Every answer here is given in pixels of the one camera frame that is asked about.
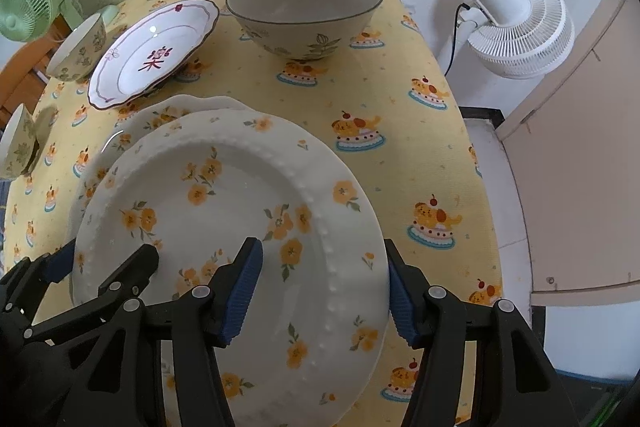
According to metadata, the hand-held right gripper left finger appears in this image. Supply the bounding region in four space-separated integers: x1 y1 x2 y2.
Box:
55 237 264 427

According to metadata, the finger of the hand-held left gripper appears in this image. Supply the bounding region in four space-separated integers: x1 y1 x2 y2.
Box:
22 243 161 343
0 241 77 323

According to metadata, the scalloped floral white plate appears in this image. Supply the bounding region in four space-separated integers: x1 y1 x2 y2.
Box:
75 94 253 218

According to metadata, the small floral bowl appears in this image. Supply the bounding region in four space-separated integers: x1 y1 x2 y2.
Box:
46 13 108 82
0 103 38 180

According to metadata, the red-rimmed white plate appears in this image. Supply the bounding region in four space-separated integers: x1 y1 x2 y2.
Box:
87 0 221 111

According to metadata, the yellow cartoon tablecloth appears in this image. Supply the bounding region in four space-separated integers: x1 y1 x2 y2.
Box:
0 0 503 427

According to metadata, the beaded floral white plate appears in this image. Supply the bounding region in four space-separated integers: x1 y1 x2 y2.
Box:
72 108 391 427

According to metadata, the white standing fan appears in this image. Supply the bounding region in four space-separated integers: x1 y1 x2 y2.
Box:
437 0 576 80

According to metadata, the black fan cable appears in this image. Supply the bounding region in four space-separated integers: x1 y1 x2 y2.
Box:
444 4 469 72

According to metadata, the beige door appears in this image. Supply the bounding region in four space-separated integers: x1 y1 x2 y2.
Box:
495 0 640 308

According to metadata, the large grey floral bowl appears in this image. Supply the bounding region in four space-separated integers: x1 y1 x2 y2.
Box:
225 0 386 62

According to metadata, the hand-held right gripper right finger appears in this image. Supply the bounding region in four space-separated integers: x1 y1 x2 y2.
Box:
384 238 571 427

